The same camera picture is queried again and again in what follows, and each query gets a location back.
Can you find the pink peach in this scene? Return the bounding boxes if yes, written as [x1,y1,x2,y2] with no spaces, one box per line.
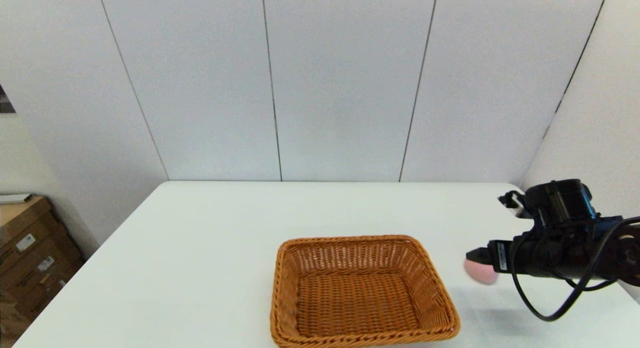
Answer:
[464,258,500,286]

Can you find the orange wicker basket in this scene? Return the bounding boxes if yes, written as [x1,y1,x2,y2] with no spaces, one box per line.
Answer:
[269,234,461,348]

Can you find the brown cardboard box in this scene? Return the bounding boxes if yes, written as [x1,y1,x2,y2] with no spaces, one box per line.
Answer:
[0,233,85,321]
[0,195,66,264]

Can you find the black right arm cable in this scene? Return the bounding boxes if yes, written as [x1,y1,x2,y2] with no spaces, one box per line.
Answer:
[509,216,640,322]

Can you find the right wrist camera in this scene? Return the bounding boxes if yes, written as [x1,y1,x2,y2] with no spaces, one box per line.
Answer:
[498,179,599,225]

